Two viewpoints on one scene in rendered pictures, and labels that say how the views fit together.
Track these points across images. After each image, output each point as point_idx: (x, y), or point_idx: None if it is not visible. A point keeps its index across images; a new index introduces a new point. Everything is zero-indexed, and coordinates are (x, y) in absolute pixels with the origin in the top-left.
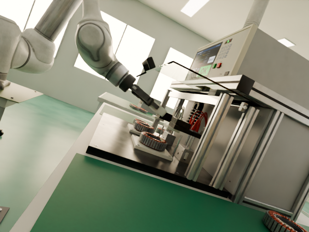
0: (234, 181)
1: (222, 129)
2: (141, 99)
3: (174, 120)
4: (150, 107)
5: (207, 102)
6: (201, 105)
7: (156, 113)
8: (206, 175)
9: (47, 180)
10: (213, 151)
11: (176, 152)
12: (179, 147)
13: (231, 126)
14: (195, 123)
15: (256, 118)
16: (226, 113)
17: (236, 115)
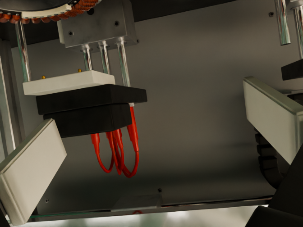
0: (17, 70)
1: (126, 139)
2: (283, 179)
3: (69, 124)
4: (277, 113)
5: (26, 225)
6: (265, 178)
7: (247, 84)
8: (50, 32)
9: None
10: (114, 80)
11: (103, 7)
12: (100, 29)
13: (101, 156)
14: (91, 138)
15: (51, 192)
16: (144, 180)
17: (107, 185)
